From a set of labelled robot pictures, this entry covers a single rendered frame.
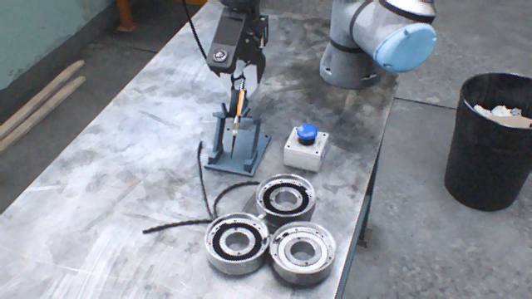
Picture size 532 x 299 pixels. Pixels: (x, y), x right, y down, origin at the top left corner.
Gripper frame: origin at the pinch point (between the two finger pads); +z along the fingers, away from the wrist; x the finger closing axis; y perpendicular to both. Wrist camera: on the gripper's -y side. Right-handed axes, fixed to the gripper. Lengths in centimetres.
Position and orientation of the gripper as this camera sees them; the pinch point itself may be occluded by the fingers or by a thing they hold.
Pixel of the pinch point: (239, 96)
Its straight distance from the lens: 103.6
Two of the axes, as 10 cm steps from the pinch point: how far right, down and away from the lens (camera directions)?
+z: 0.0, 7.5, 6.6
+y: 2.8, -6.3, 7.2
